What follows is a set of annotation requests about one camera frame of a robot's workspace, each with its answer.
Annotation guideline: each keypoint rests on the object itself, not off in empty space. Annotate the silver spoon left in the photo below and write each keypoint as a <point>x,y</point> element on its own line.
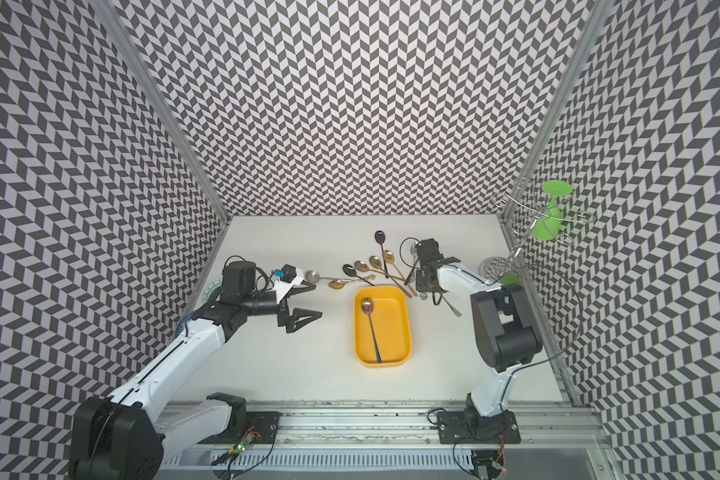
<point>315,277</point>

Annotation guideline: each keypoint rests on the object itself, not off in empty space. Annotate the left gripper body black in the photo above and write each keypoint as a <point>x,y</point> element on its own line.
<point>264,303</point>

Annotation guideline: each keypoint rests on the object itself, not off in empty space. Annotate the silver spoon ornate handle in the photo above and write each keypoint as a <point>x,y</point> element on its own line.
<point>453,309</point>

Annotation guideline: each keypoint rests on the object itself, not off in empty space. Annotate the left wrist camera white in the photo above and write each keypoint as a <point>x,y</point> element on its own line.
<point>286,279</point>

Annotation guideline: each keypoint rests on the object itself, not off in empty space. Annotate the purple spoon long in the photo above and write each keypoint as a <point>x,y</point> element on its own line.
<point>380,238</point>

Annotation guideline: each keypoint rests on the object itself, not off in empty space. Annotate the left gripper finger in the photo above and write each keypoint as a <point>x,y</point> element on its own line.
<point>304,287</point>
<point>294,320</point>

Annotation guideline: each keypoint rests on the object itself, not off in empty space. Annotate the chrome cup holder rack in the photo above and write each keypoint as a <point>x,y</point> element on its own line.
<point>490,268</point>

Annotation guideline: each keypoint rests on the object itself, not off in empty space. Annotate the rose gold spoon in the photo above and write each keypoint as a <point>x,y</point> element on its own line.
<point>377,265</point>

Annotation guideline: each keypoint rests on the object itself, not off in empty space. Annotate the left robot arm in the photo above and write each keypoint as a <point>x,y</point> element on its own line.
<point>120,435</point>

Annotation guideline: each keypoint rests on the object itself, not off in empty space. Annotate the green plastic goblet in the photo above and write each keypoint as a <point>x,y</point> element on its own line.
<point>546,223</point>

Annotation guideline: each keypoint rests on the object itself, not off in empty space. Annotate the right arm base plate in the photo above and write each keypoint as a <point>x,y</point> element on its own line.
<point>455,427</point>

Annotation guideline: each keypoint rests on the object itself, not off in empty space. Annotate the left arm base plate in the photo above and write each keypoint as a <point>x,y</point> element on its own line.
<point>263,424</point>

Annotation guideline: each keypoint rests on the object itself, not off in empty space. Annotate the aluminium rail frame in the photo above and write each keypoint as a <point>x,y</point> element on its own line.
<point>393,435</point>

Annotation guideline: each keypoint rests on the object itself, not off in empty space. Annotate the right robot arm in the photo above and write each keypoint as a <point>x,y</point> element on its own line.
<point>506,330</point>

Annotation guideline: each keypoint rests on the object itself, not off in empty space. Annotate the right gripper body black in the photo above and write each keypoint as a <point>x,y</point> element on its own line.
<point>421,284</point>

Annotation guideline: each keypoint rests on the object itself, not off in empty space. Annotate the ornate gold small spoon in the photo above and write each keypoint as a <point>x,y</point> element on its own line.
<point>338,284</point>

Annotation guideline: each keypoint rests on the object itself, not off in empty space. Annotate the yellow storage box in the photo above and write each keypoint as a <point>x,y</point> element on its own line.
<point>391,323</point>

